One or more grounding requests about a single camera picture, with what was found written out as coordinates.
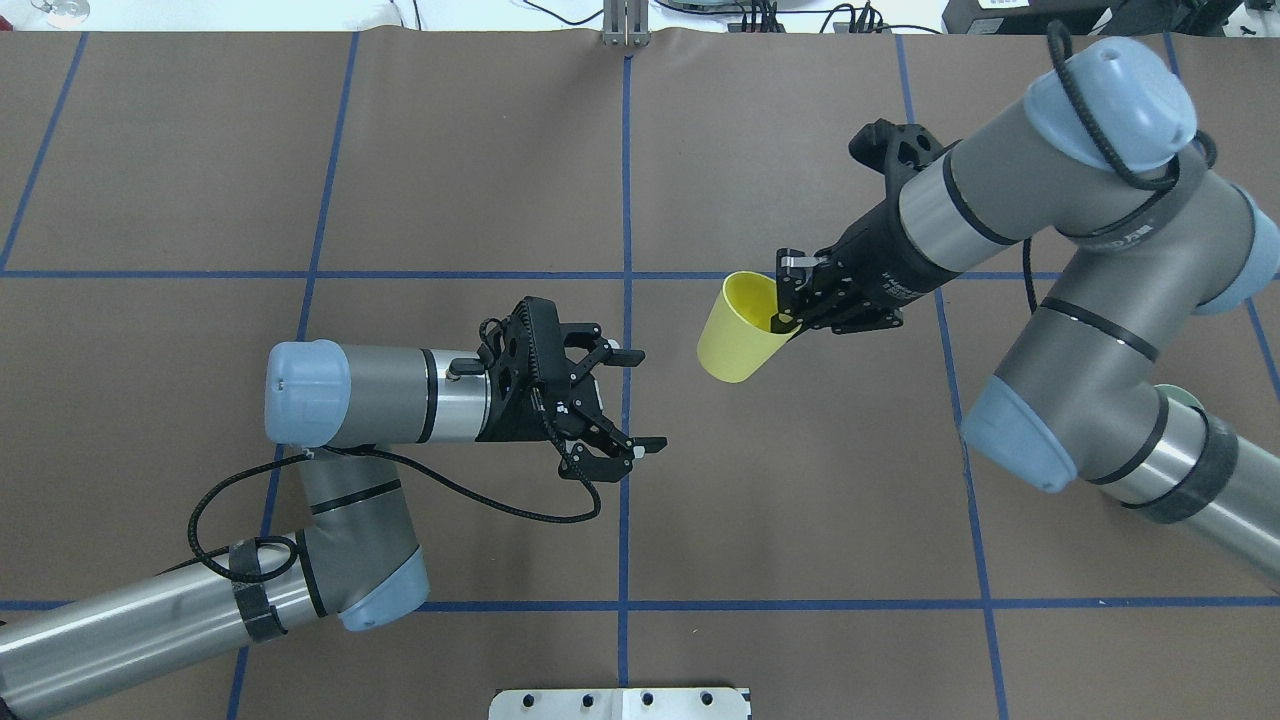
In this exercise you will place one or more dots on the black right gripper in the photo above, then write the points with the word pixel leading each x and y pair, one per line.
pixel 873 253

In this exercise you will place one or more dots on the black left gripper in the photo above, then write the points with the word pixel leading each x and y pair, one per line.
pixel 511 417

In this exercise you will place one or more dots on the yellow plastic cup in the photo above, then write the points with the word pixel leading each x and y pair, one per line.
pixel 739 335

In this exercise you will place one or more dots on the green plastic cup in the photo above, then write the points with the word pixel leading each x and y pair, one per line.
pixel 1180 395

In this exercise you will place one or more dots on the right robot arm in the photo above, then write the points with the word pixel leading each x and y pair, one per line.
pixel 1105 149

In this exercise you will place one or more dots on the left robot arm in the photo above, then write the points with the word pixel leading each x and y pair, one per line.
pixel 153 521

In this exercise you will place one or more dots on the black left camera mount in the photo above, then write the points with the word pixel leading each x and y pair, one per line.
pixel 525 351

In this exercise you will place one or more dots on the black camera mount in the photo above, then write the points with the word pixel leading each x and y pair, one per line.
pixel 896 151
pixel 525 351

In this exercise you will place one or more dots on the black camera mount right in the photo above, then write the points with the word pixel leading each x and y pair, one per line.
pixel 896 151

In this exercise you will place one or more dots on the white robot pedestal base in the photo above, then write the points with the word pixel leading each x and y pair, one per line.
pixel 623 703

